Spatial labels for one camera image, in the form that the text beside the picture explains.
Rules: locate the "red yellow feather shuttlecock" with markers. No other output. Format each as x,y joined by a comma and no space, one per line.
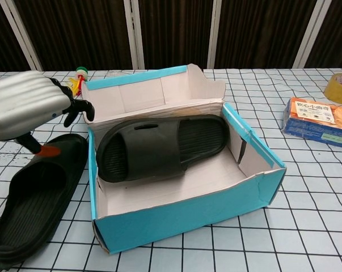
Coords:
81,74

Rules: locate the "clear plastic bag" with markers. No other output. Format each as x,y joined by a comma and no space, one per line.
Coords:
118,73

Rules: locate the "dark folding screen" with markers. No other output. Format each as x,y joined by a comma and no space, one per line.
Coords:
173,28

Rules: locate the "light blue shoe box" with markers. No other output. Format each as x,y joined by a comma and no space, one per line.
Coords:
173,218

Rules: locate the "black slipper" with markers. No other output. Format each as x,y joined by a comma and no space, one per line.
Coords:
148,144
40,192

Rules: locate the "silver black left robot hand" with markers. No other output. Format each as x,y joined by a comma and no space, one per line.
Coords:
23,105

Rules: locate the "checkered light blue tablecloth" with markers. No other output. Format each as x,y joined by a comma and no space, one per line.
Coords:
301,198

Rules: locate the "yellow tape roll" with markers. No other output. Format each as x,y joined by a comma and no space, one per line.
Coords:
333,92

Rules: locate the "orange blue snack package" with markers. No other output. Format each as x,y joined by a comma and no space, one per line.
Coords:
309,113

